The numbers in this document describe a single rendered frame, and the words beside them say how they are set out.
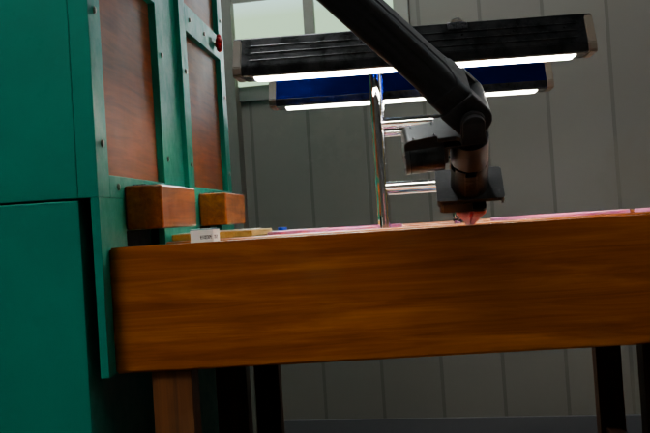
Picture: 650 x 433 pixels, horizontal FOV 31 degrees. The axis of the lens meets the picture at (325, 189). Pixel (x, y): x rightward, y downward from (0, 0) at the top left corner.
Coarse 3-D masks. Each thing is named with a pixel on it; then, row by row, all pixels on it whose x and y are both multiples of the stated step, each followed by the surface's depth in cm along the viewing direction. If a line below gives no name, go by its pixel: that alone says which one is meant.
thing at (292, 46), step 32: (448, 32) 202; (480, 32) 201; (512, 32) 200; (544, 32) 200; (576, 32) 199; (256, 64) 202; (288, 64) 201; (320, 64) 201; (352, 64) 200; (384, 64) 200
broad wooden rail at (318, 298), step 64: (128, 256) 173; (192, 256) 172; (256, 256) 171; (320, 256) 171; (384, 256) 170; (448, 256) 170; (512, 256) 169; (576, 256) 168; (640, 256) 168; (128, 320) 172; (192, 320) 172; (256, 320) 171; (320, 320) 171; (384, 320) 170; (448, 320) 169; (512, 320) 169; (576, 320) 168; (640, 320) 168
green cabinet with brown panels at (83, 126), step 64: (0, 0) 171; (64, 0) 170; (128, 0) 203; (192, 0) 271; (0, 64) 171; (64, 64) 170; (128, 64) 200; (192, 64) 265; (0, 128) 170; (64, 128) 170; (128, 128) 196; (192, 128) 260; (0, 192) 170; (64, 192) 170
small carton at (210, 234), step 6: (210, 228) 175; (216, 228) 178; (192, 234) 175; (198, 234) 175; (204, 234) 175; (210, 234) 175; (216, 234) 178; (192, 240) 175; (198, 240) 175; (204, 240) 175; (210, 240) 175; (216, 240) 177
